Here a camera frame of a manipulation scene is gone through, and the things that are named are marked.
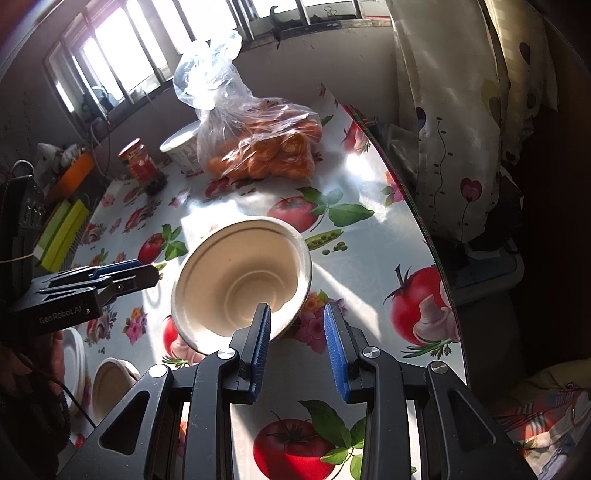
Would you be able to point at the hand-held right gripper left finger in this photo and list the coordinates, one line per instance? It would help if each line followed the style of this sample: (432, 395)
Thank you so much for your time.
(260, 350)

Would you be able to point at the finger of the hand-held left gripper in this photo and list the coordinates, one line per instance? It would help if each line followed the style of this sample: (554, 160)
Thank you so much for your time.
(117, 266)
(134, 279)

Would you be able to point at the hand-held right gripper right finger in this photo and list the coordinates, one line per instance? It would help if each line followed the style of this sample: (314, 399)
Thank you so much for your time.
(333, 355)

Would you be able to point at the white ribbed paper plate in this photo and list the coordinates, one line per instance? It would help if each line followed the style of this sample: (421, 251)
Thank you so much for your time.
(81, 383)
(71, 360)

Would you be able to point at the beige paper bowl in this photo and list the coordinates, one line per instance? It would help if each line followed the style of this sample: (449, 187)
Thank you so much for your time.
(240, 263)
(111, 387)

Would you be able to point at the person's left hand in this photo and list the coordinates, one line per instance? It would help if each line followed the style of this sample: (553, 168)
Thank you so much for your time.
(56, 355)

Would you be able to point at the lime green box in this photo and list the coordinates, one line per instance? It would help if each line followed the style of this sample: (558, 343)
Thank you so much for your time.
(71, 230)

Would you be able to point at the flat white and green box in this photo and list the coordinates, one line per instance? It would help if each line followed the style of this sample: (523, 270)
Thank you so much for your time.
(48, 235)

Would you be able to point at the orange round box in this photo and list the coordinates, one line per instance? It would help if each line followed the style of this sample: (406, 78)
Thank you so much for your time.
(74, 173)

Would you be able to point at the chili sauce jar red label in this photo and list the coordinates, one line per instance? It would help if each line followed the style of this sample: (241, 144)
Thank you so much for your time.
(138, 161)

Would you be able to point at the white instant noodle cup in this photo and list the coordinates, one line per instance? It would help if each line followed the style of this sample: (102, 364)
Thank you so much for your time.
(182, 145)

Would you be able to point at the vegetable print glossy tablecloth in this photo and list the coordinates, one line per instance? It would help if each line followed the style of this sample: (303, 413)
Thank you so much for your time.
(369, 221)

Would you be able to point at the clear bag of oranges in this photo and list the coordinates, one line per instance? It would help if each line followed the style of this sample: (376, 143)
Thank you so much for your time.
(268, 147)

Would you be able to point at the window metal grille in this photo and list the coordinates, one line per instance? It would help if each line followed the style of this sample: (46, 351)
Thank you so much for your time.
(138, 50)

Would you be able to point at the striped cloth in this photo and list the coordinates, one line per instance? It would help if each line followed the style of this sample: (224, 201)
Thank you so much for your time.
(545, 415)

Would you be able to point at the heart print curtain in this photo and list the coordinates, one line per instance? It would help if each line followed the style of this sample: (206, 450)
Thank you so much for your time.
(443, 138)

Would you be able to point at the black hook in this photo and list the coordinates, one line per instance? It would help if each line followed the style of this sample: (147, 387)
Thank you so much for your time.
(277, 23)

